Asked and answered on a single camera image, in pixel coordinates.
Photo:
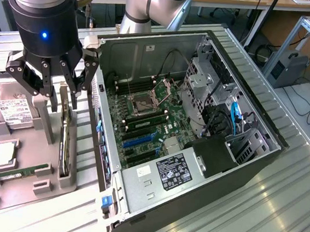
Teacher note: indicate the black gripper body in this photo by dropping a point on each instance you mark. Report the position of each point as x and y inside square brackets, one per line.
[48, 29]

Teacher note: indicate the black graphics card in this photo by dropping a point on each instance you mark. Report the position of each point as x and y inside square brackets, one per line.
[66, 140]

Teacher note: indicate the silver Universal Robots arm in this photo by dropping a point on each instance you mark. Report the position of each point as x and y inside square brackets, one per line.
[152, 6]

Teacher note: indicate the silver hard disk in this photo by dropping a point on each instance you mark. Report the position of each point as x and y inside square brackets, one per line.
[10, 107]

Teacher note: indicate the CPU socket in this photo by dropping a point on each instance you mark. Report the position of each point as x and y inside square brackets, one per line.
[142, 104]

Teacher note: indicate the grey parts rack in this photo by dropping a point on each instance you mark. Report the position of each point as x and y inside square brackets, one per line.
[30, 150]

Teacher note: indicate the green RAM stick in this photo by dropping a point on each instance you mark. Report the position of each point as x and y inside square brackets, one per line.
[9, 176]
[143, 124]

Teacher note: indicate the metal socket cover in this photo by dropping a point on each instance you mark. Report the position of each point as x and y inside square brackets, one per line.
[162, 92]

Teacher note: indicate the black expansion slot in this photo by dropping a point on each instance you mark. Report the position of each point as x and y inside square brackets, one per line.
[141, 158]
[138, 135]

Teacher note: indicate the silver CPU chip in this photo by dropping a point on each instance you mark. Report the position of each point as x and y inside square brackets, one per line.
[2, 156]

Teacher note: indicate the green motherboard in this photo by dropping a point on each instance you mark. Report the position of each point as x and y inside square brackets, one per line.
[171, 115]

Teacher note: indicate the silver disk bay cage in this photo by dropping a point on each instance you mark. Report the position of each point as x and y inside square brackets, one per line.
[199, 82]

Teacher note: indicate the silver chipset heat sink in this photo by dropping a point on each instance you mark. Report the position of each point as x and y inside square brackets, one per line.
[172, 145]

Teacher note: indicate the silver power supply unit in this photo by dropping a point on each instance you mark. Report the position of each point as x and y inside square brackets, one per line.
[142, 186]

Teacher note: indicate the blue case latch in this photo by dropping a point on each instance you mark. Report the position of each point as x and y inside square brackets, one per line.
[106, 201]

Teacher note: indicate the black fan shroud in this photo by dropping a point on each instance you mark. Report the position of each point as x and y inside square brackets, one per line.
[211, 154]

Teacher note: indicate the long wooden desk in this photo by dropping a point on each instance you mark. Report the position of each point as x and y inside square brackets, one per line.
[223, 0]

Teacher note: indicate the black office chair base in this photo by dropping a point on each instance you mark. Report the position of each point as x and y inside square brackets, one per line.
[232, 12]

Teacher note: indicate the black open PC case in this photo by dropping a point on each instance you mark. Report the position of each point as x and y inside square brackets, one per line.
[219, 188]

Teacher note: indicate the black slanted pole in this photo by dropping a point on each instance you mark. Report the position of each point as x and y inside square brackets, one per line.
[266, 14]

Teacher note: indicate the grey box device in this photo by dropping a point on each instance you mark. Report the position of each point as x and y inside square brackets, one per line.
[291, 68]

